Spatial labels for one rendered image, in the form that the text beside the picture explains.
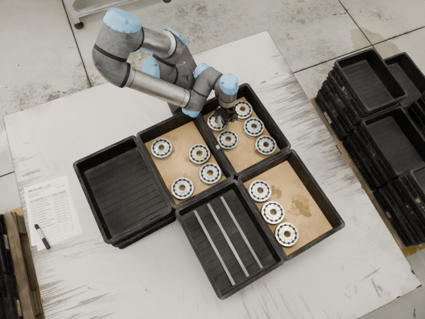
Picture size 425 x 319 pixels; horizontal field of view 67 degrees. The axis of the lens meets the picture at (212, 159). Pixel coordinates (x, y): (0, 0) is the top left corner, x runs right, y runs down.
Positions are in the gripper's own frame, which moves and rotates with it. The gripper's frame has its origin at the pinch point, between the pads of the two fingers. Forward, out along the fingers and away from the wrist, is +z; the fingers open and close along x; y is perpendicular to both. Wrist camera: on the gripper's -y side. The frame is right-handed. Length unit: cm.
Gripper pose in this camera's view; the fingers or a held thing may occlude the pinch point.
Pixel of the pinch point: (223, 119)
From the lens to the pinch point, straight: 160.5
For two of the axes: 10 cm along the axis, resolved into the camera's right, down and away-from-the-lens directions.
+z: -0.2, 3.7, 9.3
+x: 9.2, -3.5, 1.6
